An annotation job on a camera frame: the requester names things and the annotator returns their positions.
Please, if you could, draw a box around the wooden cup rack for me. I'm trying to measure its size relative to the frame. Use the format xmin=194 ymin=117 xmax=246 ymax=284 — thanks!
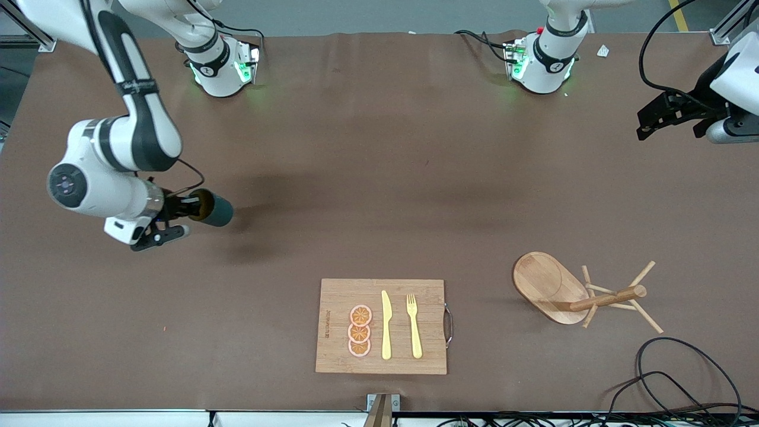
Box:
xmin=513 ymin=251 xmax=664 ymax=334

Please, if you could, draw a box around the brown table cover sheet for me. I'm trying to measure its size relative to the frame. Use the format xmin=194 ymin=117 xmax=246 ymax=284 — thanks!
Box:
xmin=0 ymin=31 xmax=759 ymax=413

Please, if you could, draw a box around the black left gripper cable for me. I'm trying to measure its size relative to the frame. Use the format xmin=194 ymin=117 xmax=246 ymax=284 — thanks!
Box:
xmin=639 ymin=0 xmax=742 ymax=113

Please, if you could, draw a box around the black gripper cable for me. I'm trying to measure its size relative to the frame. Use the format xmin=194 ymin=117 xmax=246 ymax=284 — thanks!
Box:
xmin=639 ymin=0 xmax=742 ymax=113
xmin=133 ymin=157 xmax=206 ymax=205

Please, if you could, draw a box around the yellow plastic fork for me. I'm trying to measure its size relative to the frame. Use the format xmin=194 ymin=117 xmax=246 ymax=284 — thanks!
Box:
xmin=406 ymin=294 xmax=423 ymax=359

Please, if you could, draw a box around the bamboo cutting board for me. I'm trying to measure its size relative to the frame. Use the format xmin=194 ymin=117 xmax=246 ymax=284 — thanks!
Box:
xmin=315 ymin=278 xmax=454 ymax=375

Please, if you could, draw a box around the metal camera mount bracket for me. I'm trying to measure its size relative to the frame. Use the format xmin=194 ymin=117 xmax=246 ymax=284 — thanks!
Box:
xmin=363 ymin=393 xmax=401 ymax=427

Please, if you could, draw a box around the black left arm base cable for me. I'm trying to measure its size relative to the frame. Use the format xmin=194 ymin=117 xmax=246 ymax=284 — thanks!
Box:
xmin=454 ymin=28 xmax=514 ymax=63

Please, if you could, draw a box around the yellow plastic knife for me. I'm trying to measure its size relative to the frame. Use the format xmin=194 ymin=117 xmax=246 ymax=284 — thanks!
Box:
xmin=381 ymin=290 xmax=393 ymax=361

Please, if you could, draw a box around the short looped black cable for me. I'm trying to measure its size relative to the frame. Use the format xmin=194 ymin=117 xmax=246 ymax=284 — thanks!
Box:
xmin=605 ymin=371 xmax=721 ymax=419

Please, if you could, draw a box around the long looped black cable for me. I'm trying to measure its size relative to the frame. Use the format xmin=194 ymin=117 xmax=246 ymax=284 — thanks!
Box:
xmin=634 ymin=337 xmax=743 ymax=416

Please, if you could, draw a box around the dark green cup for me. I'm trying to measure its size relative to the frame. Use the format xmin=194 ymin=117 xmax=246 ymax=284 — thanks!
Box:
xmin=189 ymin=189 xmax=234 ymax=227

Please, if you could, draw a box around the black right arm base cable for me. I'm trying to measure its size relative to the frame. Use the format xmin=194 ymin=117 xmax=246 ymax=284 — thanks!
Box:
xmin=187 ymin=0 xmax=266 ymax=45

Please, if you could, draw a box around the aluminium frame profile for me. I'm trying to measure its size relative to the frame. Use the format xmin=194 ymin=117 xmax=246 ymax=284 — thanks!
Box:
xmin=710 ymin=0 xmax=759 ymax=46
xmin=0 ymin=12 xmax=57 ymax=51

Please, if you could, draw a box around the black arm base cable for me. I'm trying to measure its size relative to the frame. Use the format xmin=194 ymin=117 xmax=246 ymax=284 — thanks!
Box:
xmin=454 ymin=28 xmax=514 ymax=63
xmin=187 ymin=0 xmax=266 ymax=45

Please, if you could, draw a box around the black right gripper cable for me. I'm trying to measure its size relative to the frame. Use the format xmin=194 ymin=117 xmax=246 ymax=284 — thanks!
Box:
xmin=133 ymin=157 xmax=206 ymax=205

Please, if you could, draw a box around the black cable bundle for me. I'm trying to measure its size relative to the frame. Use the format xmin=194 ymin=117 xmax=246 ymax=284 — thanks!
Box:
xmin=436 ymin=409 xmax=759 ymax=427

